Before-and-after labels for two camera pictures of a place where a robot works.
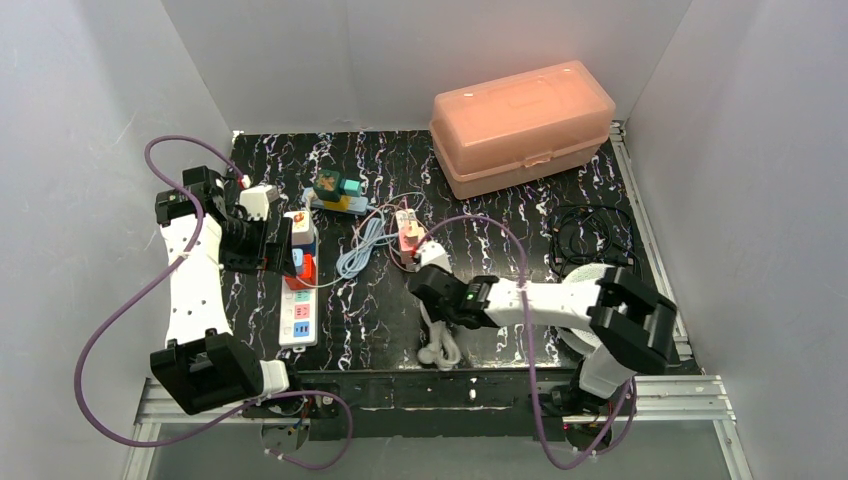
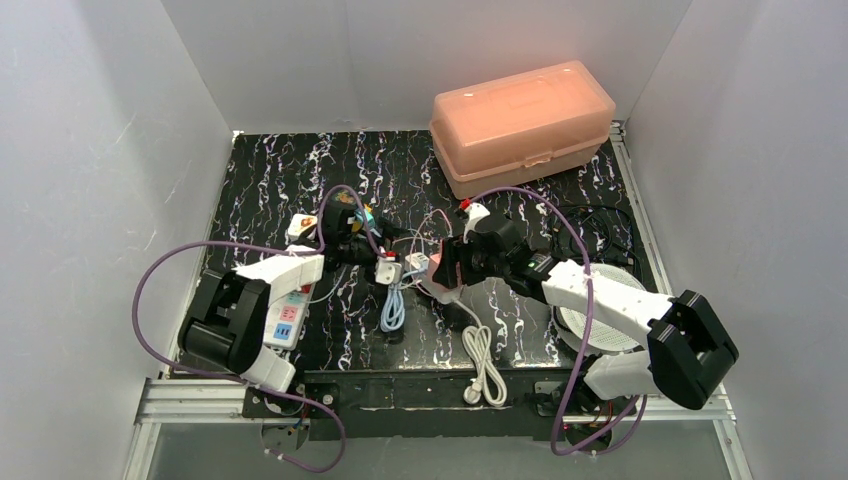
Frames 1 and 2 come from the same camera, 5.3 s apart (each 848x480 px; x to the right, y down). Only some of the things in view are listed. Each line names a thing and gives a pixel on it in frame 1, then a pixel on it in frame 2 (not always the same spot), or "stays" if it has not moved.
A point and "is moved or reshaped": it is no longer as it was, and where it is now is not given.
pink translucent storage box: (501, 134) stays
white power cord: (444, 350) -> (490, 382)
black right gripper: (428, 285) -> (454, 263)
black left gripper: (266, 245) -> (364, 252)
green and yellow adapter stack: (335, 192) -> (358, 224)
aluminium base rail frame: (698, 398) stays
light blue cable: (351, 260) is moved or reshaped
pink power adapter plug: (407, 246) is moved or reshaped
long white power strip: (298, 311) is moved or reshaped
